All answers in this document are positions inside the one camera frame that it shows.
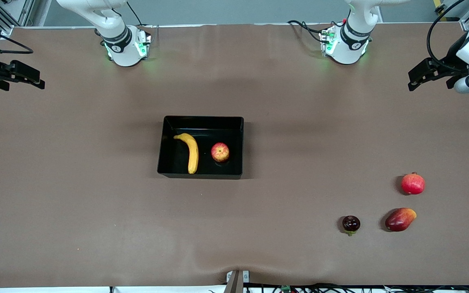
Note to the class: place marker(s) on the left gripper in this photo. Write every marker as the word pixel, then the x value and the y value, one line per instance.
pixel 452 60

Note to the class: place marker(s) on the black plastic box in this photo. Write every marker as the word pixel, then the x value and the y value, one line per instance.
pixel 173 167

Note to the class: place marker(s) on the yellow banana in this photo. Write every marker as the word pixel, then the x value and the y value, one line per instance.
pixel 193 154

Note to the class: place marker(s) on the red yellow apple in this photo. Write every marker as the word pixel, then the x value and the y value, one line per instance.
pixel 220 152

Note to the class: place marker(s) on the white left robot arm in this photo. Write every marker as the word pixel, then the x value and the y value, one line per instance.
pixel 348 44

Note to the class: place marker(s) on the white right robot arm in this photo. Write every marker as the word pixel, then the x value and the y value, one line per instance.
pixel 120 44

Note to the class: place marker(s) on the red pomegranate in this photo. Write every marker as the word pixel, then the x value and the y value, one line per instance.
pixel 413 184

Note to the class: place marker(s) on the red yellow mango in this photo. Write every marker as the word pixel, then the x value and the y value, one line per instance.
pixel 399 219

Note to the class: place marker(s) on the dark purple mangosteen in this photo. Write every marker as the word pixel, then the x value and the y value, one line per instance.
pixel 351 224

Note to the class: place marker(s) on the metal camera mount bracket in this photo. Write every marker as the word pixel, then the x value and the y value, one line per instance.
pixel 236 281

